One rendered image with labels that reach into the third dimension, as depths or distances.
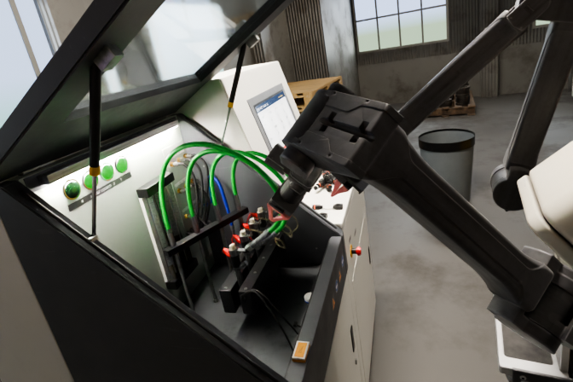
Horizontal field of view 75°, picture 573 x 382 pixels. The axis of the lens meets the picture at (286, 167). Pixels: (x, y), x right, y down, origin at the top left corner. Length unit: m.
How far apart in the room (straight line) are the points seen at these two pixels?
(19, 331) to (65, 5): 2.73
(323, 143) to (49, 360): 0.96
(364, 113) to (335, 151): 0.05
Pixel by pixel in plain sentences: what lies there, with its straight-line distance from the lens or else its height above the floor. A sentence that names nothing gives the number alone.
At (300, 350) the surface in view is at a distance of 0.95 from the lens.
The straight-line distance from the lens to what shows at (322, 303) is 1.08.
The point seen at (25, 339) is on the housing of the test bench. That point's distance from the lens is 1.20.
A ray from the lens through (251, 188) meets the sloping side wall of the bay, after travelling 1.37.
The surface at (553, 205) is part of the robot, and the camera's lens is 0.68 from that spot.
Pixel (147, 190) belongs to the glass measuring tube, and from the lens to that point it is 1.19.
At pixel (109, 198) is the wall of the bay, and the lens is 1.13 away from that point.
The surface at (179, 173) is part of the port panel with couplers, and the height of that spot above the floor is 1.25.
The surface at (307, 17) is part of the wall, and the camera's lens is 6.94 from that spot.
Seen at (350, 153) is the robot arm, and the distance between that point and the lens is 0.36.
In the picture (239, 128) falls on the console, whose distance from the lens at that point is 1.36.
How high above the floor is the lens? 1.63
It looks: 18 degrees down
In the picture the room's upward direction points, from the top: 10 degrees counter-clockwise
